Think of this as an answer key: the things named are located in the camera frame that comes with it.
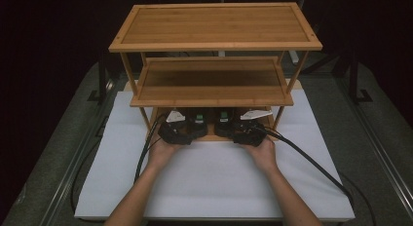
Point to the person's left hand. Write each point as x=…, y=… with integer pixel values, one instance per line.
x=162, y=153

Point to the person's right hand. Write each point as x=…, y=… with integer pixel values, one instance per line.
x=263, y=154

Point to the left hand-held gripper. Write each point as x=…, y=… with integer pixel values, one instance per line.
x=175, y=131

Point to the white table mat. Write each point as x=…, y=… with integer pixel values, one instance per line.
x=211, y=177

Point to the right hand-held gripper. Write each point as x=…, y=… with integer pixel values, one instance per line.
x=248, y=131

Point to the three-tier wooden shelf rack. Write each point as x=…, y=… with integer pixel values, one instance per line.
x=214, y=24

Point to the metal table edge rail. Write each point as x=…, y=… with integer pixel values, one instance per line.
x=380, y=148
x=69, y=174

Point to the black metal stand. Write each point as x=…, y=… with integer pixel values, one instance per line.
x=102, y=76
x=355, y=80

